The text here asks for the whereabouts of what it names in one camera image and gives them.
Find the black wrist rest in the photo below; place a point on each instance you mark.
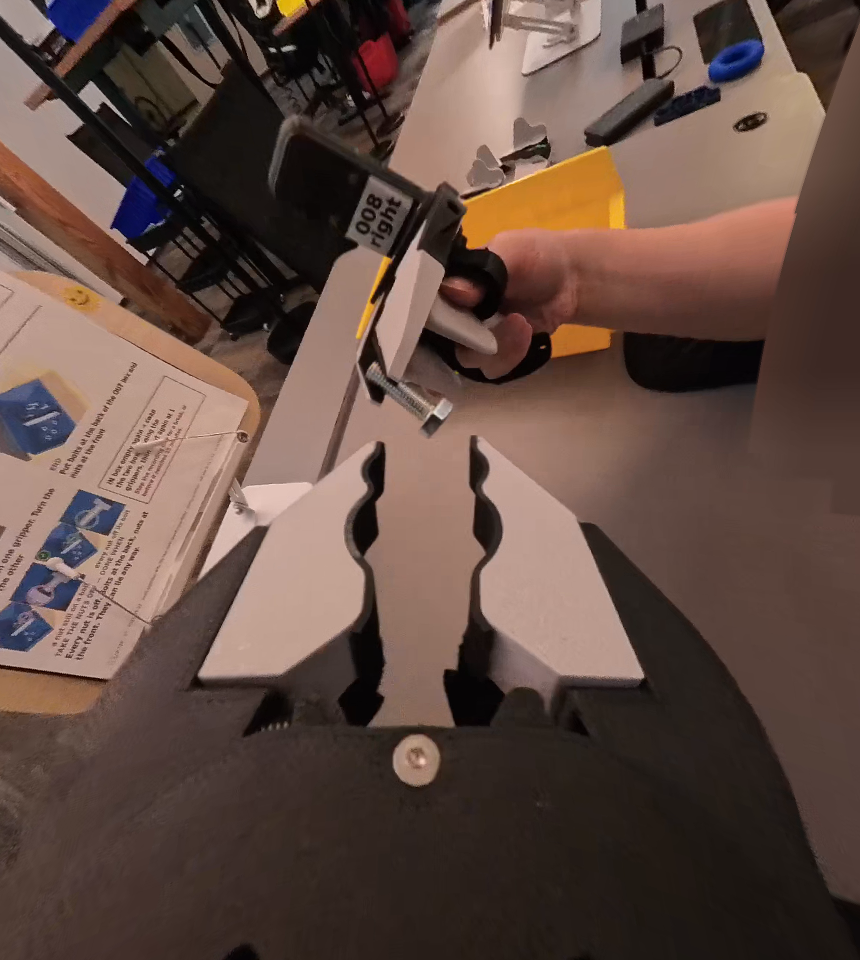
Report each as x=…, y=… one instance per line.
x=685, y=364

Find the steel hex bolt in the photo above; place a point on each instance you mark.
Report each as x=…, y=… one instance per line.
x=407, y=397

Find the white metal stand base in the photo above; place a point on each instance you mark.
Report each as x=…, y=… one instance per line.
x=265, y=506

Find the person's right hand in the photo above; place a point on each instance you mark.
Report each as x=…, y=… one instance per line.
x=535, y=277

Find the yellow smiley sticker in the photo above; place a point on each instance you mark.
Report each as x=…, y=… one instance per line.
x=81, y=296

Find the wooden top desk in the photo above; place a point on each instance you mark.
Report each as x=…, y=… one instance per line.
x=77, y=67

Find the white tray stand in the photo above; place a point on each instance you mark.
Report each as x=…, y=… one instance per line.
x=572, y=45

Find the thick wooden post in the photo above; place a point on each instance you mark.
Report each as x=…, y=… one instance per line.
x=85, y=225

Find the blue plastic bin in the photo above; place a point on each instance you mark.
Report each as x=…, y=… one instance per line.
x=141, y=202
x=77, y=15

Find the black box device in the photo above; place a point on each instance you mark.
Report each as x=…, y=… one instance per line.
x=641, y=30

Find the yellow plastic bin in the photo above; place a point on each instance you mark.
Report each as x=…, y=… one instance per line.
x=550, y=195

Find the blue toy brick plate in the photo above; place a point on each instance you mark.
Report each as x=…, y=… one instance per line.
x=689, y=105

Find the black rectangular pad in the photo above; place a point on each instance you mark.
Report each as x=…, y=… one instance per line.
x=726, y=30

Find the black oval table grommet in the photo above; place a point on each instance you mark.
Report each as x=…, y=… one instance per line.
x=749, y=123

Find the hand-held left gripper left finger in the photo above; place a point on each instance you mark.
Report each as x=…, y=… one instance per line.
x=295, y=585

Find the black power bank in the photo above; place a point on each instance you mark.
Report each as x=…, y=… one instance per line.
x=629, y=112

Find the black pole stand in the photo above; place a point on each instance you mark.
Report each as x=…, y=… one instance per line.
x=291, y=337

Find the printed instruction sheet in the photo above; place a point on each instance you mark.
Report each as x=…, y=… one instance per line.
x=100, y=420

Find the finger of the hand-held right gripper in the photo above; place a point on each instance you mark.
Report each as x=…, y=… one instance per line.
x=370, y=382
x=415, y=300

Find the red bag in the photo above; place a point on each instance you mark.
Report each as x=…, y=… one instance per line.
x=376, y=64

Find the person's right forearm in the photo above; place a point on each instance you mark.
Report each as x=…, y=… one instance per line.
x=670, y=277

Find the instruction sheet on board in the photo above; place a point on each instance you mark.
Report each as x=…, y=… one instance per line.
x=175, y=341

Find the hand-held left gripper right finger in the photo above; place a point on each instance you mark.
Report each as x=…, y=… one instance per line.
x=550, y=592

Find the black mesh chair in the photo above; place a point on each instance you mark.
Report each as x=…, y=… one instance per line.
x=265, y=165

